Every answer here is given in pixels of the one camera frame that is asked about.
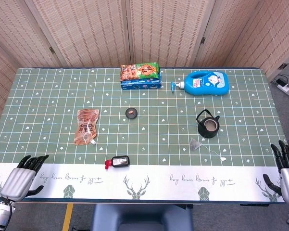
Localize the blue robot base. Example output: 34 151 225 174
92 204 194 231

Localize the tea bag with string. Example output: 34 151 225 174
189 137 227 162

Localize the blue pump detergent bottle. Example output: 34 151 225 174
171 71 230 96

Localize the white power strip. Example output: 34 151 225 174
276 78 289 101

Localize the black ink bottle red cap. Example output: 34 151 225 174
104 155 130 171

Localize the black cast iron teapot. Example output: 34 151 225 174
196 109 221 139

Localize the green grid deer tablecloth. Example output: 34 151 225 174
0 67 288 204

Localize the black round cap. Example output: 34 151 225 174
125 107 138 119

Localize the brown spout pouch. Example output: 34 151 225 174
74 108 100 146

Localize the blue cookie box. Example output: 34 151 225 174
120 72 163 90

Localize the orange and green snack bag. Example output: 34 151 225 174
120 62 161 81

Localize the woven folding screen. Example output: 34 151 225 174
0 0 289 128

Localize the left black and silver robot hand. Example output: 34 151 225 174
0 154 50 202

